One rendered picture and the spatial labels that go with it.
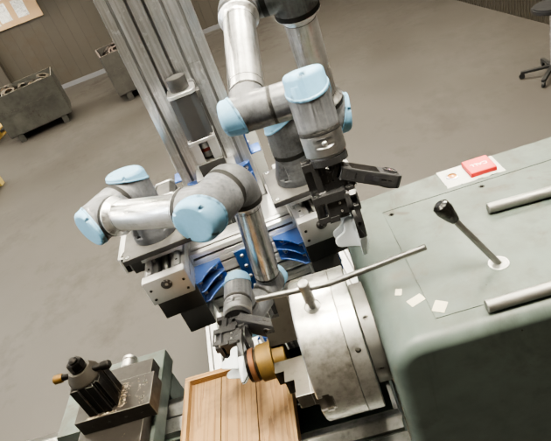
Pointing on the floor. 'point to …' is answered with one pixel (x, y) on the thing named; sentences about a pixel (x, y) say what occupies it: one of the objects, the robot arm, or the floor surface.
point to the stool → (549, 36)
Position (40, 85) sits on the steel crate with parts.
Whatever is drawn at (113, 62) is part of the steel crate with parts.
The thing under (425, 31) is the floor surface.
